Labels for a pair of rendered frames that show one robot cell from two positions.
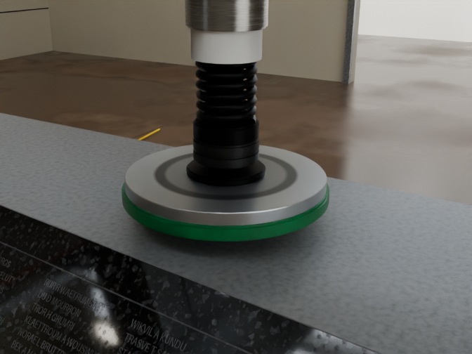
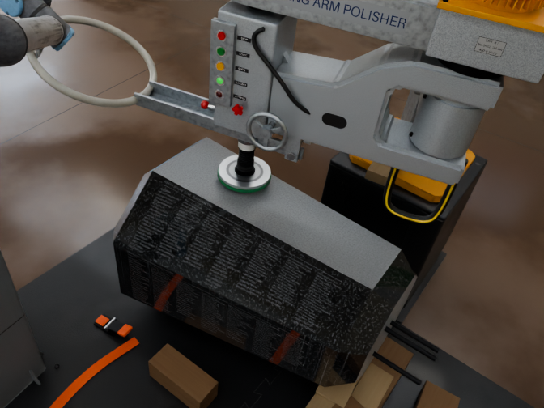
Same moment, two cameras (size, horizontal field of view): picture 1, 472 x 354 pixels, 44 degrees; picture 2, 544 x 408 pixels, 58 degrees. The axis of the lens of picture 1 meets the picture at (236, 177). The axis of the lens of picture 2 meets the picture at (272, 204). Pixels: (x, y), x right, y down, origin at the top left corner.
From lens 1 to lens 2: 2.38 m
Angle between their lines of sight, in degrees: 118
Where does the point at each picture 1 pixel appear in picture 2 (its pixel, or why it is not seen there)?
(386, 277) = (211, 159)
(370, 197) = (198, 187)
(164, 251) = not seen: hidden behind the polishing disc
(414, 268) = (204, 161)
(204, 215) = not seen: hidden behind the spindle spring
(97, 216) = (278, 186)
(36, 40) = not seen: outside the picture
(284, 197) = (232, 159)
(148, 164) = (265, 176)
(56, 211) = (289, 189)
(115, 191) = (275, 197)
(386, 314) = (217, 151)
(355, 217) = (208, 179)
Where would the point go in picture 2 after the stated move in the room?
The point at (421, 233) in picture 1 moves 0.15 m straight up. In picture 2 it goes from (194, 171) to (195, 141)
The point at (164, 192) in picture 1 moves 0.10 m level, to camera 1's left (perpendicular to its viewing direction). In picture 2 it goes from (260, 163) to (284, 166)
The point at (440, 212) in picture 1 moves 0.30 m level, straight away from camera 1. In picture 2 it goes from (183, 178) to (139, 223)
